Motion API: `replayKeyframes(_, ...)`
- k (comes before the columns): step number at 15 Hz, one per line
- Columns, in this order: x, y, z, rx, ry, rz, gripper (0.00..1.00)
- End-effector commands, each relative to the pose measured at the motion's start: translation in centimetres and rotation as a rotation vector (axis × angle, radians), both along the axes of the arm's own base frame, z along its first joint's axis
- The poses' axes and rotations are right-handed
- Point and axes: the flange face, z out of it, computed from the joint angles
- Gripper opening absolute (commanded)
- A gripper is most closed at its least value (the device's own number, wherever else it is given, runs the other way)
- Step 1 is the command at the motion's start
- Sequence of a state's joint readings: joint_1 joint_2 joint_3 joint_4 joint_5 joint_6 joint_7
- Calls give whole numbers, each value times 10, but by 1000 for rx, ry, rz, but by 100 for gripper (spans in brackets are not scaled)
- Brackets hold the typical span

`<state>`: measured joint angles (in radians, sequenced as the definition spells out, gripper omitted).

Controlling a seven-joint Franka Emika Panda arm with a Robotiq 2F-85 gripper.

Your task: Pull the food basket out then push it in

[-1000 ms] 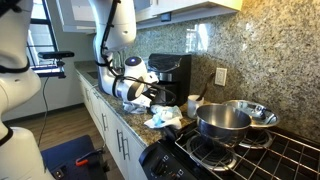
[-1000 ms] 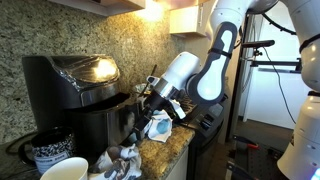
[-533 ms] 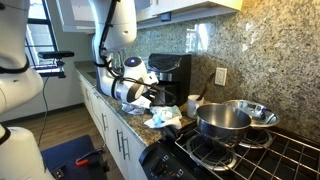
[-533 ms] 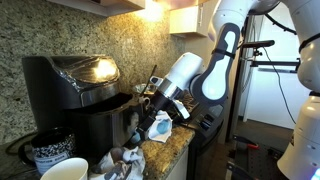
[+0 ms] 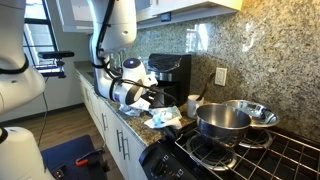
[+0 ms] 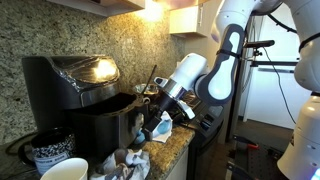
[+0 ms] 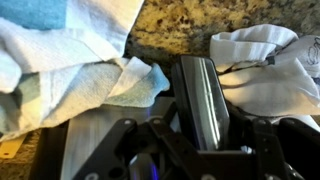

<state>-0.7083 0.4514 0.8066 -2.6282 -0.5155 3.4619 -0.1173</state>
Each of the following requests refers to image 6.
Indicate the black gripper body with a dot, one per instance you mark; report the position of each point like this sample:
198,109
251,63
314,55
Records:
165,106

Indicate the black stereo camera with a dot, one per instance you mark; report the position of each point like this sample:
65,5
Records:
260,43

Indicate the black gas stove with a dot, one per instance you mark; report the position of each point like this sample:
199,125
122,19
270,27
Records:
206,126

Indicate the white lower cabinets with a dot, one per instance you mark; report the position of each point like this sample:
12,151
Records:
178,166

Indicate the white upper cabinet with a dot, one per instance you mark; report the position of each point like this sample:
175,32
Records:
185,20
110,5

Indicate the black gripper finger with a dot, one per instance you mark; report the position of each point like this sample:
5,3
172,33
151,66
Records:
156,120
148,127

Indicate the black stand pole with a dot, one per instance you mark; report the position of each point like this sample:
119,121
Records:
237,83

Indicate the black white patterned cup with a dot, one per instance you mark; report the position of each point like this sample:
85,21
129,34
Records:
53,150

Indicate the air fryer basket silver front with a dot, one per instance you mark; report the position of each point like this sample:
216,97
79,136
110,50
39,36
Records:
106,123

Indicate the white and blue towel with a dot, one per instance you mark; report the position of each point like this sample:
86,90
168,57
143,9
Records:
165,128

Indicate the dark utensil in mug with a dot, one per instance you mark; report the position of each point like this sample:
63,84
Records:
150,78

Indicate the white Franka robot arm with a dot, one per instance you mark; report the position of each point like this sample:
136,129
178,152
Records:
220,76

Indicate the white paper cup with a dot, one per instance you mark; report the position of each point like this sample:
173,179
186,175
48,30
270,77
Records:
66,170

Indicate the black coffee machine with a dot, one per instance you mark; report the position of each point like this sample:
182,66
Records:
50,90

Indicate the brown and white crumpled cloth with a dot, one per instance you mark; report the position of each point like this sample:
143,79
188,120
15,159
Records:
123,163

